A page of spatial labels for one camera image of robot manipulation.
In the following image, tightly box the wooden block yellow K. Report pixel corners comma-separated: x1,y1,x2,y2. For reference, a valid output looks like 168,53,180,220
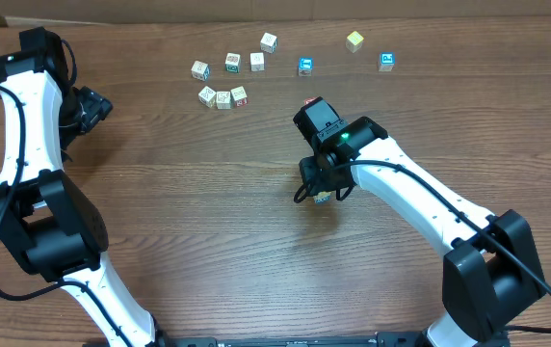
313,191,331,204

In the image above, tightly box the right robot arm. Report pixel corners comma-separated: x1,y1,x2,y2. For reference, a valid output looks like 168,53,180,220
293,97,546,346

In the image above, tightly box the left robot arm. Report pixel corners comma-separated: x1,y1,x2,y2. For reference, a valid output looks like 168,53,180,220
0,27,171,346

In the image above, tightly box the red Y wooden block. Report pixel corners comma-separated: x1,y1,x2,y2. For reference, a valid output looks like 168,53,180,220
304,97,318,106

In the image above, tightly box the blue top middle block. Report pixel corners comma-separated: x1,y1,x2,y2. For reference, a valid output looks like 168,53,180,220
298,57,314,77

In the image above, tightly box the wooden block red side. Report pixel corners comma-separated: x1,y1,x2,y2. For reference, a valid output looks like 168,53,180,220
230,86,248,107

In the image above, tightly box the blue top turtle block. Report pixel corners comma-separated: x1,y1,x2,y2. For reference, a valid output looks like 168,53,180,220
379,52,395,72

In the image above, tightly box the wooden block blue side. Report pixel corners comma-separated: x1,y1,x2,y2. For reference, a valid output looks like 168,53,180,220
191,61,210,81

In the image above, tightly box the wooden block far left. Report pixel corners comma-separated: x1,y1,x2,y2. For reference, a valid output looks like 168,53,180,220
198,86,217,108

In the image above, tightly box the plain top wooden block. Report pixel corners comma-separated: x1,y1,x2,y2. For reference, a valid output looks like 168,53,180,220
249,52,265,72

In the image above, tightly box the wooden block green edge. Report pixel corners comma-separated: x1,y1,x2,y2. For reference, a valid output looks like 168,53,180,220
216,92,232,110

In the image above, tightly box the yellow top wooden block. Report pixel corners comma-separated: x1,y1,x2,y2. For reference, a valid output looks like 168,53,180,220
346,31,364,53

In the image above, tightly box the brown cardboard backdrop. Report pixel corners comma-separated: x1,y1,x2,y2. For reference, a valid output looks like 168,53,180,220
0,0,551,26

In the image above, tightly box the wooden block J side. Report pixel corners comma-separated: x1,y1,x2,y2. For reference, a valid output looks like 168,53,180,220
260,32,277,54

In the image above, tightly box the green sided wooden block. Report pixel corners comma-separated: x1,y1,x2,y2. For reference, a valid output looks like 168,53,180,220
224,53,241,73

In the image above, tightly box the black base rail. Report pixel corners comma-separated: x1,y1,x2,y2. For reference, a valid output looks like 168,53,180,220
159,330,512,347

